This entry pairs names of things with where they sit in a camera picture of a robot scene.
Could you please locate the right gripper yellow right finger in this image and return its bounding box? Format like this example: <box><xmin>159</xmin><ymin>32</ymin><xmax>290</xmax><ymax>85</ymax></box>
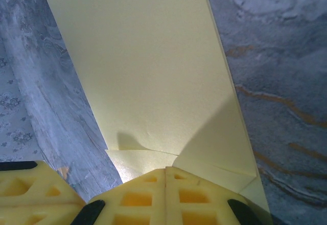
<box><xmin>165</xmin><ymin>166</ymin><xmax>265</xmax><ymax>225</ymax></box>

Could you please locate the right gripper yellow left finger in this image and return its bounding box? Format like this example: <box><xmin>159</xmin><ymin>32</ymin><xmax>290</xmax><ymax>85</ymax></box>
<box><xmin>73</xmin><ymin>168</ymin><xmax>167</xmax><ymax>225</ymax></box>

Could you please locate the yellow paper sheet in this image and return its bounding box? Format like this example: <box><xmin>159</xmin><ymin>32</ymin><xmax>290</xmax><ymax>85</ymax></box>
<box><xmin>42</xmin><ymin>0</ymin><xmax>273</xmax><ymax>225</ymax></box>

